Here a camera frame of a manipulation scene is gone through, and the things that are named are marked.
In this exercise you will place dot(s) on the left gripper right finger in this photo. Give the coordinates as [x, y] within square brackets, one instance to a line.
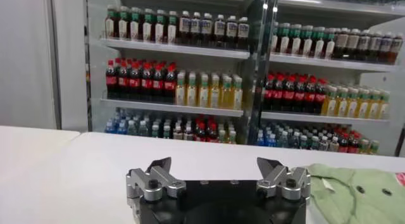
[284, 181]

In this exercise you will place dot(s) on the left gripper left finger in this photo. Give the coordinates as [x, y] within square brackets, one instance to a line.
[155, 181]

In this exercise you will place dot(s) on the light green t-shirt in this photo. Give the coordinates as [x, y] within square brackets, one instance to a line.
[348, 196]

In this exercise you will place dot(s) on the small clear water bottle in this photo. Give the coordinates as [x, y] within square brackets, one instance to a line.
[143, 129]
[283, 140]
[132, 128]
[294, 140]

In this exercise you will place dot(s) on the small blue drink bottle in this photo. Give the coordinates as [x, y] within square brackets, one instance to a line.
[110, 126]
[122, 126]
[260, 138]
[271, 140]

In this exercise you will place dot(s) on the small dark drink bottle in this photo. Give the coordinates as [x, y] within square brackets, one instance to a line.
[189, 133]
[314, 143]
[166, 131]
[178, 132]
[323, 143]
[304, 142]
[334, 144]
[155, 130]

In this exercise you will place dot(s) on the small red-cap cola bottle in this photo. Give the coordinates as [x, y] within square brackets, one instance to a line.
[353, 144]
[343, 144]
[211, 133]
[200, 132]

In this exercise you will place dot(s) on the white cooler shelf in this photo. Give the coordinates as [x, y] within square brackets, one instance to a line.
[316, 117]
[174, 108]
[332, 63]
[174, 48]

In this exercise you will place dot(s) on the white beverage cooler cabinet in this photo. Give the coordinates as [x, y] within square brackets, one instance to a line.
[95, 70]

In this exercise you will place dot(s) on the beige-label dark drink bottle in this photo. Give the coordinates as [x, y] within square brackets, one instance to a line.
[341, 44]
[353, 45]

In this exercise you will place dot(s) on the glass cooler door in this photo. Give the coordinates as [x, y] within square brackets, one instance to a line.
[72, 54]

